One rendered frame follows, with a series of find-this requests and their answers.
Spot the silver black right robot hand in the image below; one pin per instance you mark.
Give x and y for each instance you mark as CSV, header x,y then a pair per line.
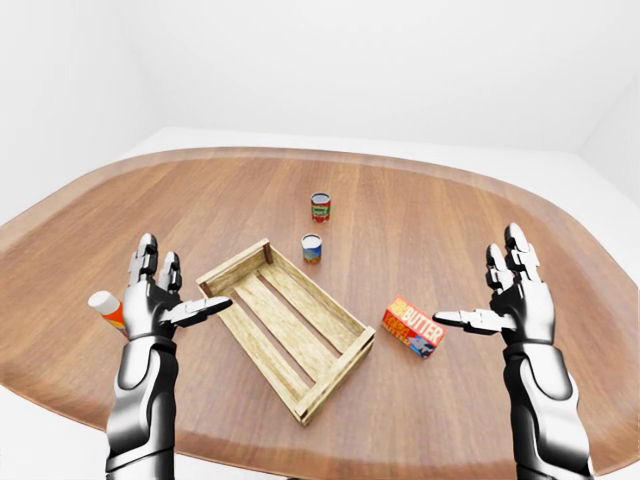
x,y
525,310

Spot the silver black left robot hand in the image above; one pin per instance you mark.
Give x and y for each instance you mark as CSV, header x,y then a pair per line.
x,y
147,305

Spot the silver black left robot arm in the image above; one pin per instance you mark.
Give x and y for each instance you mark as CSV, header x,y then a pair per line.
x,y
142,405

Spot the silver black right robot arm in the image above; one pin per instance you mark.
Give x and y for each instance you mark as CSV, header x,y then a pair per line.
x,y
542,415

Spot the red butter box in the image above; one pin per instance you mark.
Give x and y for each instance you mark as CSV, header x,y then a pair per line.
x,y
414,326

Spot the wooden slat tray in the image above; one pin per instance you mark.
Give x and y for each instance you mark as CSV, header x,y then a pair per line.
x,y
287,327

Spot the orange bottle with white cap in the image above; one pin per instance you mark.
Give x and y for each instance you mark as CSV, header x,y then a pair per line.
x,y
107,309

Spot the blue and orange tin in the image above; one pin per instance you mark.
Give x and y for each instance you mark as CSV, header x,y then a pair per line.
x,y
311,249

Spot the red and green tin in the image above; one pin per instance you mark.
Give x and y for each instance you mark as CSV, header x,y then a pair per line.
x,y
321,208

